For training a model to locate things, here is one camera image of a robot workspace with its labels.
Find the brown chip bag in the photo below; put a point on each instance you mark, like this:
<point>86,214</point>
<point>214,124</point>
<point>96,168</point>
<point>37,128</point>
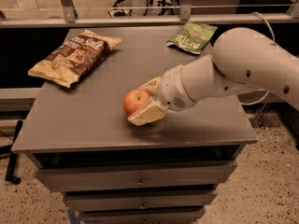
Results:
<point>75,58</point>

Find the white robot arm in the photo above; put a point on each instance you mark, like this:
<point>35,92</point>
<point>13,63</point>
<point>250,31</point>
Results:
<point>241,60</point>

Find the top grey drawer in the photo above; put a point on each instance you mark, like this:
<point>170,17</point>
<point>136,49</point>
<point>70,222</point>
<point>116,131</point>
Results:
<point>136,176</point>

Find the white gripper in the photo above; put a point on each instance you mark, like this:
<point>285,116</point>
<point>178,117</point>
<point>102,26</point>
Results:
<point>170,89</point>

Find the grey drawer cabinet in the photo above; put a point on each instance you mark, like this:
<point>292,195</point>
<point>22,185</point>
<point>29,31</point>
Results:
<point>86,127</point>

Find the black pole on floor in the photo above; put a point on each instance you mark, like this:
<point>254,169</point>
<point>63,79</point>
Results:
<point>10,177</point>

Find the green chip bag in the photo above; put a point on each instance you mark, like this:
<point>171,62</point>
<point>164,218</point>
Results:
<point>193,37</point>

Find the metal railing frame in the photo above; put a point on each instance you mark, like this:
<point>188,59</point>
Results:
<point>96,13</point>

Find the middle grey drawer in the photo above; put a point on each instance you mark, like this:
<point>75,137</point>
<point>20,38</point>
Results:
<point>141,200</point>

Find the grey drawer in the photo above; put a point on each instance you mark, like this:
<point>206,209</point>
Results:
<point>141,200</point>
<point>136,176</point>
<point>148,216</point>

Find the red apple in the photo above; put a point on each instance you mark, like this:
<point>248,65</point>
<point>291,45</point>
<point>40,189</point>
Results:
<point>134,100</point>

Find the bottom grey drawer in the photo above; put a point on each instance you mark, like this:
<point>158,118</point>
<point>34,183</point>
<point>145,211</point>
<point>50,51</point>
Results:
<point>148,216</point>

